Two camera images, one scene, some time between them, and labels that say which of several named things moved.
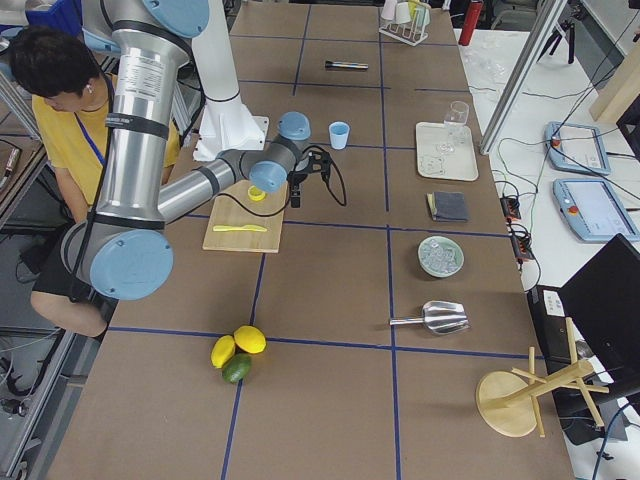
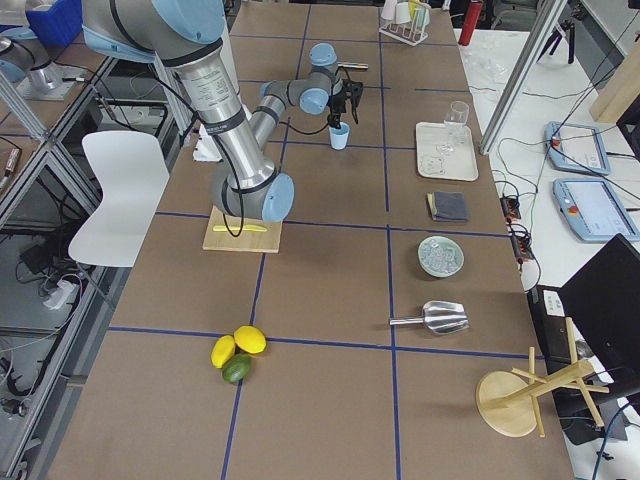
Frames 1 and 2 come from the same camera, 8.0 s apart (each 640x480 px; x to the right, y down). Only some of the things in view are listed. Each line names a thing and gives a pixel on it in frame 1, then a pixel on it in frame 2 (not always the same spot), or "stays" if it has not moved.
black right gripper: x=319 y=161 → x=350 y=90
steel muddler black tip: x=341 y=64 stays
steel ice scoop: x=442 y=317 stays
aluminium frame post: x=522 y=77 stays
